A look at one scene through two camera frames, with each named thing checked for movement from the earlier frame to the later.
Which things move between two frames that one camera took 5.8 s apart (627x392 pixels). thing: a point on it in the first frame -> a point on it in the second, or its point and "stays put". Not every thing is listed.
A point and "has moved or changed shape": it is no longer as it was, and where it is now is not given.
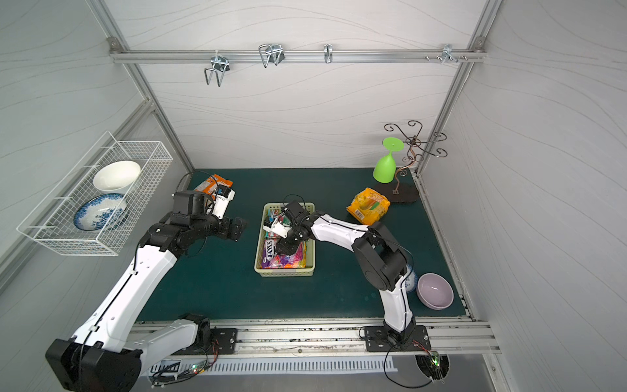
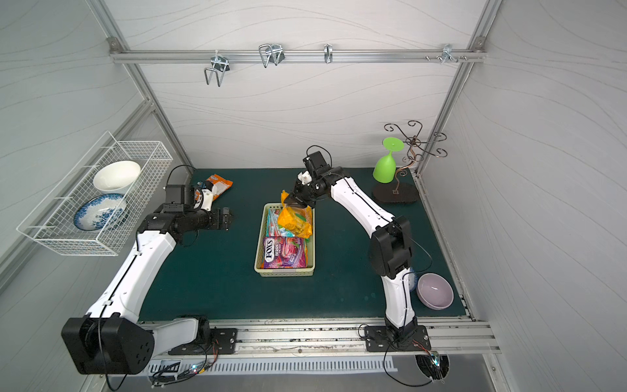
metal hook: x=220 y=65 stays put
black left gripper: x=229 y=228 -> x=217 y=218
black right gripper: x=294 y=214 -> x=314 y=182
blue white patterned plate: x=100 y=212 stays put
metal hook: x=328 y=52 stays put
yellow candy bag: x=368 y=207 has moved or changed shape
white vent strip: x=180 y=367 stays put
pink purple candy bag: x=272 y=259 stays put
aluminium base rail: x=443 y=336 stays put
